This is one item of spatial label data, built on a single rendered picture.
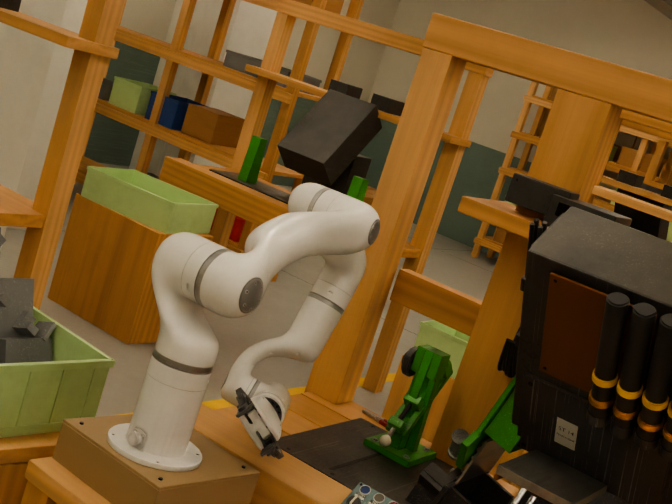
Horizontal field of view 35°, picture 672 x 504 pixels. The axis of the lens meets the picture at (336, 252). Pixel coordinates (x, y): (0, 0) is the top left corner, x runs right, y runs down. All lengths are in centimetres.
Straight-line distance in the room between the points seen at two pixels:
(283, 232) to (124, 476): 56
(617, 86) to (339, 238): 77
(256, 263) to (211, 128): 600
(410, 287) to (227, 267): 97
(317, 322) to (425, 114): 68
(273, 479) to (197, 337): 40
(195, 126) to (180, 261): 607
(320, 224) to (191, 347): 39
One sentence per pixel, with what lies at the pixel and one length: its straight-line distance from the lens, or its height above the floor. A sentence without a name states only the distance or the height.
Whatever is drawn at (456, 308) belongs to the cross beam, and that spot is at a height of 124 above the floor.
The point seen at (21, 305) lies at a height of 98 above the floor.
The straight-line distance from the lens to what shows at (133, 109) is 845.
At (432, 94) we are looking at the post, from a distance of 272.
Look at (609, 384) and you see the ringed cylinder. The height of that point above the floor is 136.
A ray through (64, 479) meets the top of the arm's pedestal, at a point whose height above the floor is 85.
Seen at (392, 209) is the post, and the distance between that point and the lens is 275.
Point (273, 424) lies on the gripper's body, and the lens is 221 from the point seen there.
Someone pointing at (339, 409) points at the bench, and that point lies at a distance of 283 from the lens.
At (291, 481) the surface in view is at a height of 90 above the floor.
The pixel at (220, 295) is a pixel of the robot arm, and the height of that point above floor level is 129.
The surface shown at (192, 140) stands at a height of 83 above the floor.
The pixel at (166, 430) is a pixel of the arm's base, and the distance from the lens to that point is 204.
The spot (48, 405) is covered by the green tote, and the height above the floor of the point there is 86.
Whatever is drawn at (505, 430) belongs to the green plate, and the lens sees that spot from 224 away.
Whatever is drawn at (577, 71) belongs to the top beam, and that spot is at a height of 190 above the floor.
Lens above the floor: 176
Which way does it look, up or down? 10 degrees down
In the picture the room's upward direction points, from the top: 18 degrees clockwise
